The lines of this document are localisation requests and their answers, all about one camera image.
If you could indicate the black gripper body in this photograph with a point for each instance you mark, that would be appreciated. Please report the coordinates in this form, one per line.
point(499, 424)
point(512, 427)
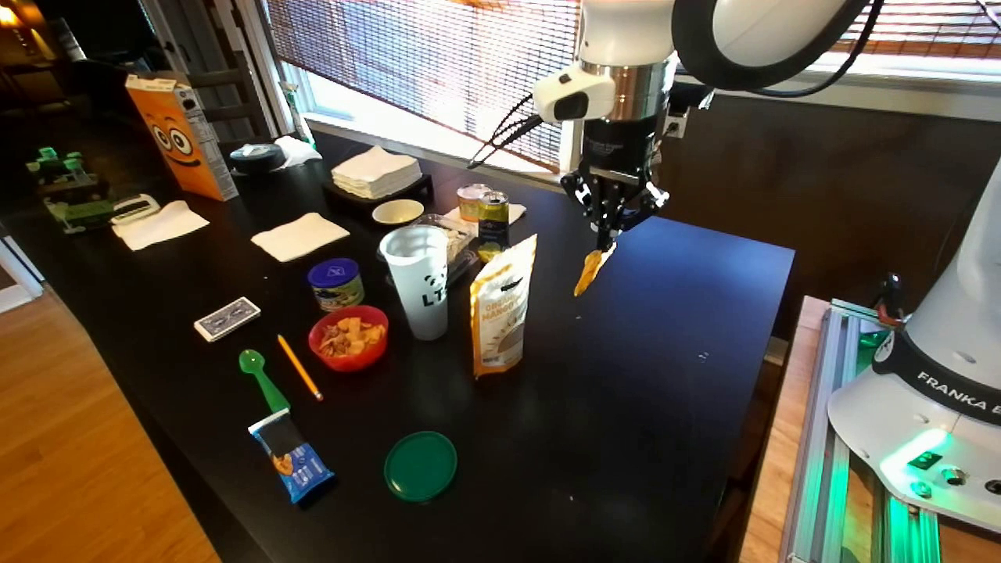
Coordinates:
point(621, 152)

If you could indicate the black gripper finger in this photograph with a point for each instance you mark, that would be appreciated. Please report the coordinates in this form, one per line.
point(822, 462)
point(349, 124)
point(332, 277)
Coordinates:
point(596, 223)
point(621, 220)

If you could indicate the yellow snack piece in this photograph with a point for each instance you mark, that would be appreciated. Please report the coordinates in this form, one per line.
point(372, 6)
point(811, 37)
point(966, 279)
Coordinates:
point(593, 269)

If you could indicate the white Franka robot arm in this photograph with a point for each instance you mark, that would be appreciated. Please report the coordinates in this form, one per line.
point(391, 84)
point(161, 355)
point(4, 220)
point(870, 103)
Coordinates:
point(941, 346)

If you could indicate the white and yellow packet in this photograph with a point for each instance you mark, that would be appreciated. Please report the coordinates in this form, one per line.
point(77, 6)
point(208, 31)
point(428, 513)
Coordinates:
point(501, 312)

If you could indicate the blue snack packet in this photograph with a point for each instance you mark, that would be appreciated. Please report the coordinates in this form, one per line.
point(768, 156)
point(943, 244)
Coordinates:
point(294, 457)

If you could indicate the white paper napkin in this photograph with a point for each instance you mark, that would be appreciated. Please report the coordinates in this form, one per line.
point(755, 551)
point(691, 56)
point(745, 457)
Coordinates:
point(299, 236)
point(161, 226)
point(517, 212)

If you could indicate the white paper cup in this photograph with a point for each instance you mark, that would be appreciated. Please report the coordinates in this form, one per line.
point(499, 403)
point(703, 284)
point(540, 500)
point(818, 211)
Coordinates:
point(419, 284)

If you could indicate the small white bowl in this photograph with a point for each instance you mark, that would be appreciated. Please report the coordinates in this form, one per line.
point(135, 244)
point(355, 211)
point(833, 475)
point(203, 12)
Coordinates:
point(400, 212)

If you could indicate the wide window blind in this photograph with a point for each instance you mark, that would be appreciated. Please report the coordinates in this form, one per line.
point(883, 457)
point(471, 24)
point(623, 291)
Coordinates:
point(440, 64)

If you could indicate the stack of white napkins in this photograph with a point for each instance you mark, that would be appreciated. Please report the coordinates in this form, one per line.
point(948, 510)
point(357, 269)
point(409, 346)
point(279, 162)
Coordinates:
point(376, 174)

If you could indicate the blue lid jar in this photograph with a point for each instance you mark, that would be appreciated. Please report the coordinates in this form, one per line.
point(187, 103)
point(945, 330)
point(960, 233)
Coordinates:
point(335, 284)

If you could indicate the red bowl with food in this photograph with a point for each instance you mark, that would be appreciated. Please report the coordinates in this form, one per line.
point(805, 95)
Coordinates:
point(349, 338)

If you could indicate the wooden mounting board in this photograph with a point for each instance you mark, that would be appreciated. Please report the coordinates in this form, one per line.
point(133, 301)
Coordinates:
point(778, 470)

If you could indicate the green round lid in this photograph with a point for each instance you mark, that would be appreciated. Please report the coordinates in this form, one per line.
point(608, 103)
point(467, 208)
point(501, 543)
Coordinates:
point(419, 468)

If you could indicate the crumpled white cloth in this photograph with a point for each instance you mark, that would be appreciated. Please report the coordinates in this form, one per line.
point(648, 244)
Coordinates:
point(300, 152)

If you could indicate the yellow pencil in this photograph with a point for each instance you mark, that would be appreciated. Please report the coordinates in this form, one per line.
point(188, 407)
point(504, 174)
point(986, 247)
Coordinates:
point(299, 367)

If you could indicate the narrow window blind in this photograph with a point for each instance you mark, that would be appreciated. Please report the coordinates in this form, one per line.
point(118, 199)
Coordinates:
point(927, 31)

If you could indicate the dark grey bowl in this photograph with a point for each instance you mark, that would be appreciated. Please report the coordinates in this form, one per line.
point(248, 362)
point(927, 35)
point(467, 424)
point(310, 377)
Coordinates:
point(255, 156)

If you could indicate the green plastic spoon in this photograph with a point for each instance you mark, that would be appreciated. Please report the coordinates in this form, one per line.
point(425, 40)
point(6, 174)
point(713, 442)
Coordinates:
point(257, 377)

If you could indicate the playing card deck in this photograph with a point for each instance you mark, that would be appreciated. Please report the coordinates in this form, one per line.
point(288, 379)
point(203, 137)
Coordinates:
point(225, 320)

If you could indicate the green plastic toy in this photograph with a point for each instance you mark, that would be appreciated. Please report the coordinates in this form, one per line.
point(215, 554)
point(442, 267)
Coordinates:
point(66, 182)

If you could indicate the aluminium rail frame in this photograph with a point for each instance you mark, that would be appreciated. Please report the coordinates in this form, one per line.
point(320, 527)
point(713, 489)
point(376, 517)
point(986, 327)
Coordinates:
point(825, 437)

